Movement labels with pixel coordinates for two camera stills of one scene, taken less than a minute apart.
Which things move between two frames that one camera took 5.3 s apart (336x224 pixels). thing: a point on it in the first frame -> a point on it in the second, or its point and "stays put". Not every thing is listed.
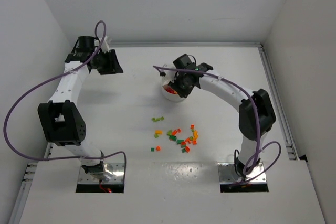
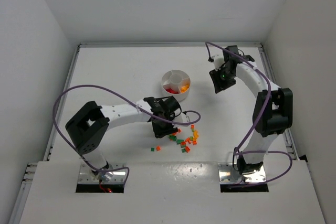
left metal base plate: x=116 y=168 stays put
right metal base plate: x=228 y=174 stays put
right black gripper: x=178 y=86 -> x=222 y=83
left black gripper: x=109 y=62 -> x=161 y=130
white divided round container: x=169 y=76 stays put
